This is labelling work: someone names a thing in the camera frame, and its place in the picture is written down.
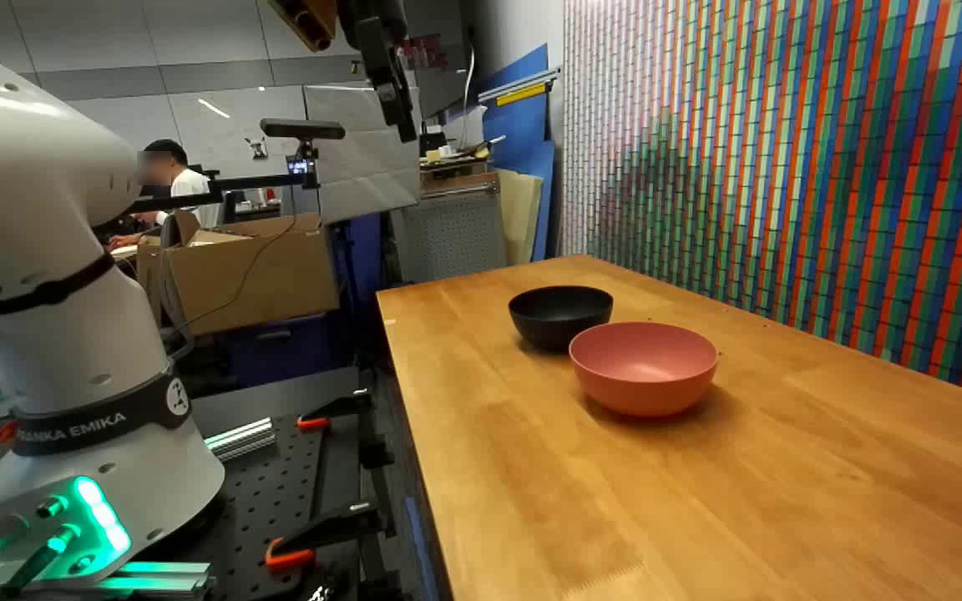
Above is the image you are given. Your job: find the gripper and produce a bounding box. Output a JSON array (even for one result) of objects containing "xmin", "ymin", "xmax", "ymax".
[{"xmin": 336, "ymin": 0, "xmax": 420, "ymax": 144}]

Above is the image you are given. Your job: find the black bowl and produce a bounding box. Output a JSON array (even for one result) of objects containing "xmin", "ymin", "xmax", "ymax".
[{"xmin": 508, "ymin": 285, "xmax": 615, "ymax": 352}]

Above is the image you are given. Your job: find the pink bowl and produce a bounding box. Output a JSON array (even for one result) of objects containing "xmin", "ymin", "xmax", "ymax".
[{"xmin": 569, "ymin": 322, "xmax": 719, "ymax": 418}]

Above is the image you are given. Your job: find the grey panel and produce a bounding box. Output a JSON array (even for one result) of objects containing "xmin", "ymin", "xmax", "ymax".
[{"xmin": 303, "ymin": 83, "xmax": 424, "ymax": 225}]

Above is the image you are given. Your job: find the stack of blue boards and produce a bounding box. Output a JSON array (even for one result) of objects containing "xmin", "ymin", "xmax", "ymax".
[{"xmin": 479, "ymin": 43, "xmax": 558, "ymax": 265}]

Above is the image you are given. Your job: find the perforated metal cabinet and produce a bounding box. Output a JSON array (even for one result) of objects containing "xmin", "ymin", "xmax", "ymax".
[{"xmin": 388, "ymin": 171, "xmax": 508, "ymax": 285}]

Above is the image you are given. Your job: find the beige board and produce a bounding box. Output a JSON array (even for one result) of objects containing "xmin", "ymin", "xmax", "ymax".
[{"xmin": 497, "ymin": 169, "xmax": 545, "ymax": 267}]

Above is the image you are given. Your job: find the person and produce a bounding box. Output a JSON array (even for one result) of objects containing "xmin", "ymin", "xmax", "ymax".
[{"xmin": 108, "ymin": 139, "xmax": 224, "ymax": 251}]

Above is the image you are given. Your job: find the cardboard box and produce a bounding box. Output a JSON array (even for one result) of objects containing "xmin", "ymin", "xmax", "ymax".
[{"xmin": 136, "ymin": 211, "xmax": 341, "ymax": 336}]

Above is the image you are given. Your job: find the blue bin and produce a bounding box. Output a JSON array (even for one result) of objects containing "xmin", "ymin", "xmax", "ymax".
[{"xmin": 220, "ymin": 312, "xmax": 350, "ymax": 390}]

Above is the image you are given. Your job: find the short aluminium profile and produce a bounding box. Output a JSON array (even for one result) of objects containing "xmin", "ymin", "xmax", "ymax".
[{"xmin": 204, "ymin": 417, "xmax": 278, "ymax": 462}]

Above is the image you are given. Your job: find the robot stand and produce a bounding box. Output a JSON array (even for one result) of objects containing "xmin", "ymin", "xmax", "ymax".
[{"xmin": 0, "ymin": 367, "xmax": 452, "ymax": 601}]

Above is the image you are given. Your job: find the camera on mount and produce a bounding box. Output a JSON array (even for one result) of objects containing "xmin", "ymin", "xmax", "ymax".
[{"xmin": 125, "ymin": 119, "xmax": 347, "ymax": 215}]

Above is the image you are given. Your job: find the aluminium rail with yellow strip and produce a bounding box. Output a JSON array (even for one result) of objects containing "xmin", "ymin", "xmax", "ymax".
[{"xmin": 477, "ymin": 67, "xmax": 564, "ymax": 108}]

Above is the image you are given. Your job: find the black cable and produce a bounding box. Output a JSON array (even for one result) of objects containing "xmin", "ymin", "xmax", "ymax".
[{"xmin": 159, "ymin": 213, "xmax": 300, "ymax": 345}]

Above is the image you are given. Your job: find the black clamp with orange handle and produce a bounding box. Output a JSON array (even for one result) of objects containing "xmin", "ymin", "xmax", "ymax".
[
  {"xmin": 296, "ymin": 388, "xmax": 375, "ymax": 435},
  {"xmin": 264, "ymin": 499, "xmax": 392, "ymax": 573}
]

